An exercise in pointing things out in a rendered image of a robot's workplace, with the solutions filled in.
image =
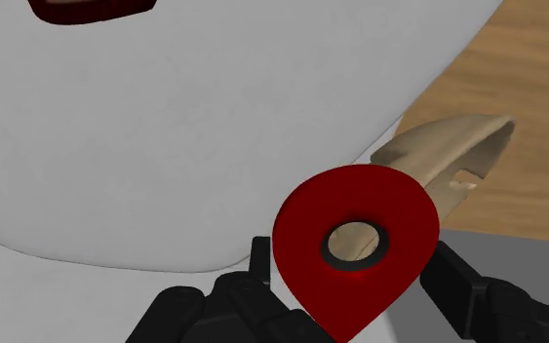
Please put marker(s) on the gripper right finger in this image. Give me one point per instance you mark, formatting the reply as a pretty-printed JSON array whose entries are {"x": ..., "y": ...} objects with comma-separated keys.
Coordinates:
[{"x": 497, "y": 308}]

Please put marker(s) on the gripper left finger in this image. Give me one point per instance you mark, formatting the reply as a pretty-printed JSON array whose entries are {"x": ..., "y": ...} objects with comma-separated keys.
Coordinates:
[{"x": 236, "y": 308}]

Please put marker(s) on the white toilet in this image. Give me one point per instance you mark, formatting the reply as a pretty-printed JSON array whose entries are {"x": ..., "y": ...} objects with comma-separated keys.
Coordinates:
[{"x": 169, "y": 142}]

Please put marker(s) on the dark red object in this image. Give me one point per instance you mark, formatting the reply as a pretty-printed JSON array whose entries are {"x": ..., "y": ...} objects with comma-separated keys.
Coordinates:
[{"x": 88, "y": 12}]

